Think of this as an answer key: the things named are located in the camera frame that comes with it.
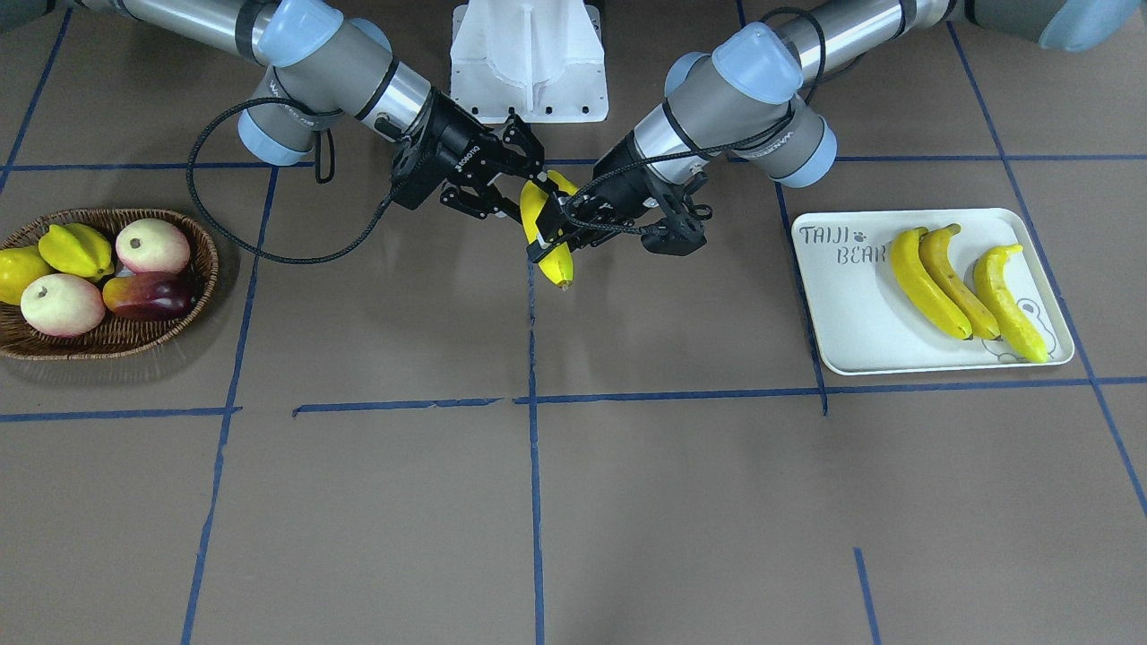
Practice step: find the brown wicker basket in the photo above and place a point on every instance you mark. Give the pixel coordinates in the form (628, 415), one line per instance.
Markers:
(115, 336)

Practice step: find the dark red mango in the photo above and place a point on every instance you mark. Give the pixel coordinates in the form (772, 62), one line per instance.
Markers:
(149, 296)

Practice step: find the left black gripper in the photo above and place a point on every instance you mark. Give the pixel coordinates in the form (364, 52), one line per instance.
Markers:
(630, 188)

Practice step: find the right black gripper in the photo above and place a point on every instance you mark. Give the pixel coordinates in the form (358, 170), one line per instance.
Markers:
(455, 147)

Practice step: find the yellow banana with grey tip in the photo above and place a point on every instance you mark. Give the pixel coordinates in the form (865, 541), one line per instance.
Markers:
(557, 265)

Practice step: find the white bear tray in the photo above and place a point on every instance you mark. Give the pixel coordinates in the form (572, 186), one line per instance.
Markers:
(863, 322)

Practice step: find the yellow green starfruit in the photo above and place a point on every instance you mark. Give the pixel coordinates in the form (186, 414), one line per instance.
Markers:
(77, 249)

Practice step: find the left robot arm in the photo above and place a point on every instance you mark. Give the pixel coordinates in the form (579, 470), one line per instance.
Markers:
(751, 95)

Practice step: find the yellow green mango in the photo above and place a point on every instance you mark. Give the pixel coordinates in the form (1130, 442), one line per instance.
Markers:
(20, 266)

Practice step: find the bright yellow banana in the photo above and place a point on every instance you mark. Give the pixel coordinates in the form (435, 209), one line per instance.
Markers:
(989, 276)

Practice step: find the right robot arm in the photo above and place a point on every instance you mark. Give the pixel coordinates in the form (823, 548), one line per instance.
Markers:
(319, 66)

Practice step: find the yellow banana brown tip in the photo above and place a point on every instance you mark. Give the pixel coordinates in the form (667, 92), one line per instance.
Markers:
(922, 291)

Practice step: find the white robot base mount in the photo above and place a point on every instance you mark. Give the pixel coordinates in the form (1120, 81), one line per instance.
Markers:
(541, 60)

